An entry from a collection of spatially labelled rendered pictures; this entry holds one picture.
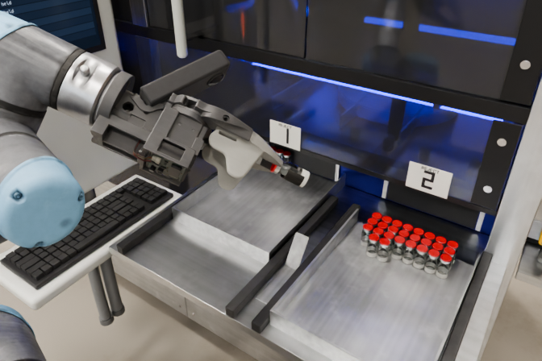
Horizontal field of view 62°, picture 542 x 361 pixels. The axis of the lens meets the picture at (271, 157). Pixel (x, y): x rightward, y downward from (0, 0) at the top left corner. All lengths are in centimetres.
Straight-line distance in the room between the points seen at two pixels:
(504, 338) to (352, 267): 127
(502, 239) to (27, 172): 83
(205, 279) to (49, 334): 128
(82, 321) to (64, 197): 168
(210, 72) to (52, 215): 24
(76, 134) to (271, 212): 54
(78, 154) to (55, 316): 104
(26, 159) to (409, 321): 65
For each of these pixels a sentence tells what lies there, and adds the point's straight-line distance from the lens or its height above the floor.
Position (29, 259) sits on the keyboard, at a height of 83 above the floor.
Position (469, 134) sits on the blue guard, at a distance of 90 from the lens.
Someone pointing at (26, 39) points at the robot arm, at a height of 139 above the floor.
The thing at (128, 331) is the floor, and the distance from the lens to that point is 201.
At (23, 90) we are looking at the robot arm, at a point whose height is 134.
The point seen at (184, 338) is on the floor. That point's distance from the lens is 194.
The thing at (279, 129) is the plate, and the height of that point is 103.
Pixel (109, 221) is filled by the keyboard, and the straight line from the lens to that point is 117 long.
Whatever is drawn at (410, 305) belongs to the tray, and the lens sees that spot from 89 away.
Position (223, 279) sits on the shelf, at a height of 88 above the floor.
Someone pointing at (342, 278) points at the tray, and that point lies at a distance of 90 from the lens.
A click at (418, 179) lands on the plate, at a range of 97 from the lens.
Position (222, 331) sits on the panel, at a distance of 178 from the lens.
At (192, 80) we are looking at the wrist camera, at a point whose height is 133.
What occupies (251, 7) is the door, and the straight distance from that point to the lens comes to 103.
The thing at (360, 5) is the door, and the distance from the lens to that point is 90.
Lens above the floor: 152
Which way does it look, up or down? 31 degrees down
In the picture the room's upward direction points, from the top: straight up
